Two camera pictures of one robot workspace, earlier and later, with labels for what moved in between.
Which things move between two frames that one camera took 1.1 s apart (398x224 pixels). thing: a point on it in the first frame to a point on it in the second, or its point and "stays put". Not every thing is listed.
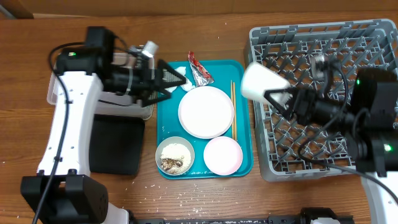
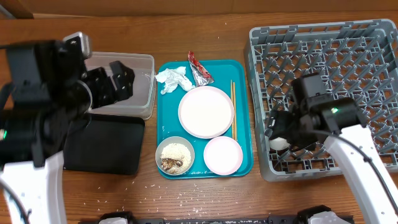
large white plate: (206, 112) stays put
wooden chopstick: (234, 100) stays put
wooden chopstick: (231, 107) stays put
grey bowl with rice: (175, 155) stays put
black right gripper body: (298, 104) to (280, 123)
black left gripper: (151, 84) to (109, 94)
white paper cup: (257, 78) to (278, 144)
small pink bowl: (222, 155) stays put
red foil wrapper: (202, 76) stays put
